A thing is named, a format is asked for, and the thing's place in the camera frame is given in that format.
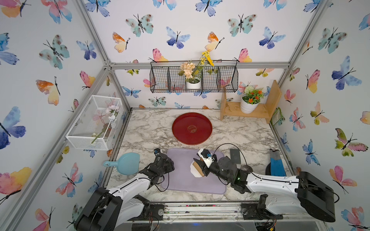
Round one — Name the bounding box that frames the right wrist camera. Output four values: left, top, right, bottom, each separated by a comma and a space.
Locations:
197, 148, 217, 168

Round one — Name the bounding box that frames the red round tray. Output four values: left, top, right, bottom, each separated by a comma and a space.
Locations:
172, 113, 213, 145

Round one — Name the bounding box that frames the black handled strainer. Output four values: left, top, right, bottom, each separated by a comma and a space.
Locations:
230, 149, 253, 172

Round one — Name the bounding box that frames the blue rubber glove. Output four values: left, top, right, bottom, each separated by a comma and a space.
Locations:
265, 149, 286, 177

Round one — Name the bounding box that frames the pink artificial flower stem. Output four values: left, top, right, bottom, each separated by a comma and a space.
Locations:
92, 105, 120, 143

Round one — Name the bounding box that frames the black wire wall basket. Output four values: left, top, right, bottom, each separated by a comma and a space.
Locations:
149, 60, 239, 93

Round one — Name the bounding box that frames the wooden shelf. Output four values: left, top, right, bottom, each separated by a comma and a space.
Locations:
220, 80, 282, 124

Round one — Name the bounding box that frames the green paper packet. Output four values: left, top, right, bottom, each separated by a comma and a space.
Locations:
270, 107, 285, 126

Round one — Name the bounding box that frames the white pot with flowers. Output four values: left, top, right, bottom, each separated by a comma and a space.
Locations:
178, 51, 214, 90

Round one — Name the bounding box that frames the white ribbed flower pot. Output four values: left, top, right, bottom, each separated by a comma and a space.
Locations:
240, 96, 259, 114

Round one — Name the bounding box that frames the orange flower plant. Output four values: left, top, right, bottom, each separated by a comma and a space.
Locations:
242, 86, 265, 105

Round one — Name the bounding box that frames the white mesh wall basket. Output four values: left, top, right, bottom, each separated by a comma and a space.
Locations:
66, 95, 124, 151

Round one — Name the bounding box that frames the white dough piece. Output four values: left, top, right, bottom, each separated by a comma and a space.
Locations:
190, 162, 202, 178

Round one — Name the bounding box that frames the teal plastic scoop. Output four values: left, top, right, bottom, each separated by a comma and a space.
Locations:
103, 153, 140, 176

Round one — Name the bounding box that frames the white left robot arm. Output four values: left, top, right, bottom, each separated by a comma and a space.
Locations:
74, 149, 175, 231

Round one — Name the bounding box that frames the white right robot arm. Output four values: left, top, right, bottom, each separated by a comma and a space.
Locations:
194, 156, 339, 223

